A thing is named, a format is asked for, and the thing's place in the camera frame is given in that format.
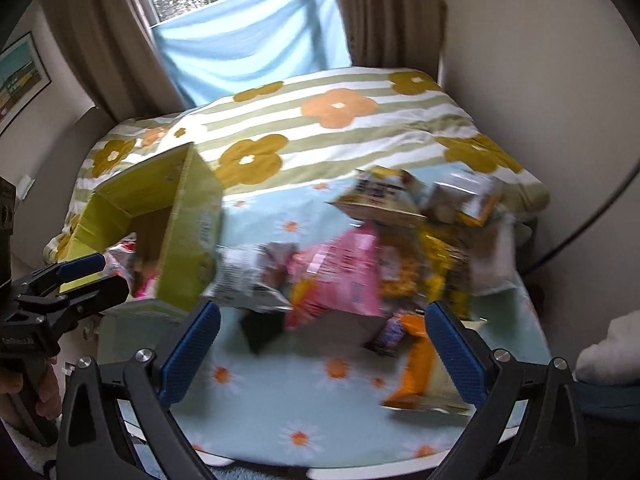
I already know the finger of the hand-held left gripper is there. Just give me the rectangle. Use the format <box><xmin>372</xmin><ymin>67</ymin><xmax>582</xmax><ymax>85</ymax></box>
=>
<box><xmin>16</xmin><ymin>275</ymin><xmax>131</xmax><ymax>332</ymax></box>
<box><xmin>16</xmin><ymin>252</ymin><xmax>108</xmax><ymax>302</ymax></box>

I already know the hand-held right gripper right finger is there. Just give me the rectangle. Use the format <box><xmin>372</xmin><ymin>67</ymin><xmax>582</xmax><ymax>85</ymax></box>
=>
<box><xmin>424</xmin><ymin>301</ymin><xmax>588</xmax><ymax>480</ymax></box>

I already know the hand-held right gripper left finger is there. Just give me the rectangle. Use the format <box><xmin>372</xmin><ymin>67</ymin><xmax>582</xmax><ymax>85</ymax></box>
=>
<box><xmin>57</xmin><ymin>300</ymin><xmax>223</xmax><ymax>480</ymax></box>

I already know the orange snack packet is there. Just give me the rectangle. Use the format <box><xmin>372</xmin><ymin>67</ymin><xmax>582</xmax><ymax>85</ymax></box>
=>
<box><xmin>382</xmin><ymin>312</ymin><xmax>473</xmax><ymax>416</ymax></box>

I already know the red white snack packet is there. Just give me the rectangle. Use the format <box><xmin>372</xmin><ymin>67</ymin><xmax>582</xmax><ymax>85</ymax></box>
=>
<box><xmin>102</xmin><ymin>232</ymin><xmax>161</xmax><ymax>301</ymax></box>

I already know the small colourful snack packet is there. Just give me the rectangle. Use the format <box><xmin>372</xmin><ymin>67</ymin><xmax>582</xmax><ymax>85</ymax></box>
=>
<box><xmin>367</xmin><ymin>310</ymin><xmax>416</xmax><ymax>358</ymax></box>

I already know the green cardboard box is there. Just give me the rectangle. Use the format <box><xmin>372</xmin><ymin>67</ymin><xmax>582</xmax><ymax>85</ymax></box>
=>
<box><xmin>70</xmin><ymin>142</ymin><xmax>226</xmax><ymax>323</ymax></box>

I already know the pink snack packet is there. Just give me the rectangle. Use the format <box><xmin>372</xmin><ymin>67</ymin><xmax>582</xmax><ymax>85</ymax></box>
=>
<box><xmin>285</xmin><ymin>225</ymin><xmax>386</xmax><ymax>331</ymax></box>

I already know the white yellow snack packet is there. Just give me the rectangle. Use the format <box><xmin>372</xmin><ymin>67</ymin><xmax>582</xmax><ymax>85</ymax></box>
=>
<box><xmin>430</xmin><ymin>170</ymin><xmax>506</xmax><ymax>228</ymax></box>

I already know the person's left hand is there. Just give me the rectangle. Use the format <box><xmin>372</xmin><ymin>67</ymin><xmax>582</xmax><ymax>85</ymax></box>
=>
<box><xmin>0</xmin><ymin>361</ymin><xmax>64</xmax><ymax>423</ymax></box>

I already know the light blue daisy sheet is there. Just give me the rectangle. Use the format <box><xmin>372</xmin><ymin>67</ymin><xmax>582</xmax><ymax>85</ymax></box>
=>
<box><xmin>60</xmin><ymin>175</ymin><xmax>548</xmax><ymax>466</ymax></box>

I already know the white cloth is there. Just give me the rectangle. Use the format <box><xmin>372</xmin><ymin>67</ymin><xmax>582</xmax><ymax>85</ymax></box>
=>
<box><xmin>575</xmin><ymin>310</ymin><xmax>640</xmax><ymax>386</ymax></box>

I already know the dark teal cloth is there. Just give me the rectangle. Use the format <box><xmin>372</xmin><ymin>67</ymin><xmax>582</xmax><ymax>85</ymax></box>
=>
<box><xmin>575</xmin><ymin>382</ymin><xmax>640</xmax><ymax>422</ymax></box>

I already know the brown curtain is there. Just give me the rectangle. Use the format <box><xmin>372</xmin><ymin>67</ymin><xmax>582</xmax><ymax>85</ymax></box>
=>
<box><xmin>40</xmin><ymin>0</ymin><xmax>173</xmax><ymax>126</ymax></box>
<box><xmin>327</xmin><ymin>0</ymin><xmax>448</xmax><ymax>81</ymax></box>

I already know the striped floral duvet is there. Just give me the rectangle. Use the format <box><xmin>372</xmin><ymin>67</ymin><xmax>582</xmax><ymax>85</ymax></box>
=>
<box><xmin>42</xmin><ymin>67</ymin><xmax>551</xmax><ymax>261</ymax></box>

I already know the light blue window cloth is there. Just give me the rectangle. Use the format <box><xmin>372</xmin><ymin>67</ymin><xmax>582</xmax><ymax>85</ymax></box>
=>
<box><xmin>150</xmin><ymin>0</ymin><xmax>351</xmax><ymax>111</ymax></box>

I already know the black cable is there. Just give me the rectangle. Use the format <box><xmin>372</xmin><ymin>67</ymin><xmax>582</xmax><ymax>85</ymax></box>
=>
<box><xmin>520</xmin><ymin>160</ymin><xmax>640</xmax><ymax>273</ymax></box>

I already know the framed wall picture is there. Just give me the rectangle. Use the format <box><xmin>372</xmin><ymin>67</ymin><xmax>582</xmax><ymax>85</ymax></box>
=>
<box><xmin>0</xmin><ymin>30</ymin><xmax>53</xmax><ymax>136</ymax></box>

